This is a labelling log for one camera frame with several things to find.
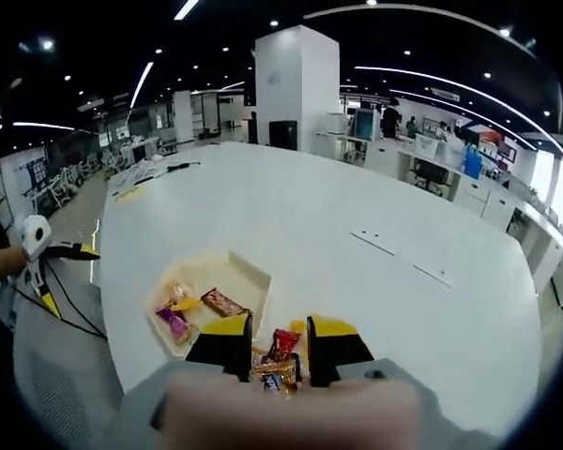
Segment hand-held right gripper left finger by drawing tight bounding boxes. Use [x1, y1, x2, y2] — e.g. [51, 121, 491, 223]
[115, 312, 255, 450]

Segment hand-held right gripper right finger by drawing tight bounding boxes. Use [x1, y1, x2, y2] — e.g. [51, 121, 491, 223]
[305, 314, 504, 450]

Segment brown chocolate bar food packet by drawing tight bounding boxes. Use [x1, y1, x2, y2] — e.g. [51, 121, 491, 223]
[200, 287, 252, 318]

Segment purple food packet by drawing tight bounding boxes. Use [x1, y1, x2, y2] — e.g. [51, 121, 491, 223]
[155, 303, 192, 342]

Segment red food packet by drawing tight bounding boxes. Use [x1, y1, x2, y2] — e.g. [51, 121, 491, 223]
[266, 327, 302, 366]

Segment dark blue food packet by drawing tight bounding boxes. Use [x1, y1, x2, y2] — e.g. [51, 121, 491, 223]
[251, 353, 304, 398]

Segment yellow bread food packet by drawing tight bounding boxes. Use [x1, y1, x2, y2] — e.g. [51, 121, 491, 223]
[165, 279, 204, 314]

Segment hexagonal wooden container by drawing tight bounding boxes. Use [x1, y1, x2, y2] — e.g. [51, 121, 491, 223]
[143, 248, 273, 361]

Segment yellow paper sheet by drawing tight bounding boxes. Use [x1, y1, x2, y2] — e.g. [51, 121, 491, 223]
[114, 187, 147, 203]

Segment black office chair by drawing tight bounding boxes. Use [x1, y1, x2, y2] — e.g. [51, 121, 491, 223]
[412, 158, 449, 189]

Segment white counter cabinets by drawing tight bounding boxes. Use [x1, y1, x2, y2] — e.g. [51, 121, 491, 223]
[316, 129, 563, 316]

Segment black cabinet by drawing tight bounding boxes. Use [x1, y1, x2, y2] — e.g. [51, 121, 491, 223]
[267, 119, 298, 152]

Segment white storage box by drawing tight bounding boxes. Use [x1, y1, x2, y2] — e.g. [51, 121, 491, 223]
[414, 132, 440, 158]

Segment pale blue display cabinet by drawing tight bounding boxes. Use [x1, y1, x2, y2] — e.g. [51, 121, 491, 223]
[353, 108, 383, 140]

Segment blue bin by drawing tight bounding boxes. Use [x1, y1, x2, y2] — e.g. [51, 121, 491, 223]
[463, 143, 484, 180]

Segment white pillar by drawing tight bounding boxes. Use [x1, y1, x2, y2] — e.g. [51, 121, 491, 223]
[253, 23, 342, 154]

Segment white table cable cover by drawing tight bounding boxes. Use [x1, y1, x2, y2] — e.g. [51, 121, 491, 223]
[350, 228, 455, 289]

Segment red wall sign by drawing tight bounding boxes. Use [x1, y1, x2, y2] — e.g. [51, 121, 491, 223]
[478, 130, 518, 163]

